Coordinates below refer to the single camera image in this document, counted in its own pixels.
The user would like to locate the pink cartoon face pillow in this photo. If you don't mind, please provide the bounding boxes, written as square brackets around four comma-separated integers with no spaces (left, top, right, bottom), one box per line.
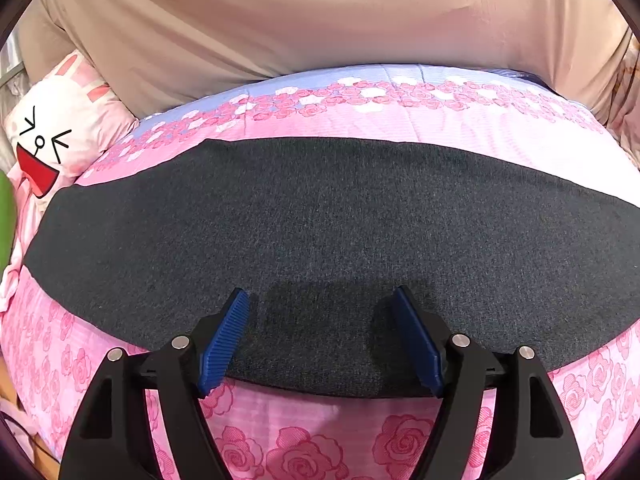
[0,50,141,311]

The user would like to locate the cream patterned curtain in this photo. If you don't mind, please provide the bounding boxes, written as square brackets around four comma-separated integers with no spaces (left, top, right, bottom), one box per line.
[602,35,640,161]

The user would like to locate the white metal bed rail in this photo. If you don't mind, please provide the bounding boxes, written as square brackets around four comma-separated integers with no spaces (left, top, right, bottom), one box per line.
[0,25,31,111]

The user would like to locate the pink rose-print blanket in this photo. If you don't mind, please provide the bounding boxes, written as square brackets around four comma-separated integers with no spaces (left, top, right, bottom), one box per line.
[0,62,640,480]

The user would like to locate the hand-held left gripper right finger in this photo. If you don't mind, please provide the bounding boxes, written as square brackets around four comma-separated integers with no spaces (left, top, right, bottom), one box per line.
[392,285,586,480]

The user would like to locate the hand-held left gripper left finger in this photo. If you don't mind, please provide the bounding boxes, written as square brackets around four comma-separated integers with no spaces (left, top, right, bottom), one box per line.
[59,287,251,480]

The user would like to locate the green cushion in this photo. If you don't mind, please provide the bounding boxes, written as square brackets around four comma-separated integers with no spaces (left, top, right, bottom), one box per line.
[0,170,19,268]

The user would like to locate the dark grey pants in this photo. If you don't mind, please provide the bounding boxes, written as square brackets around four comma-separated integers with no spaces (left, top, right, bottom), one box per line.
[22,136,640,398]

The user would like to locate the beige cloth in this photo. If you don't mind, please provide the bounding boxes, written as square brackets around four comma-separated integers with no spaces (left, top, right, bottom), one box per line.
[15,0,637,126]

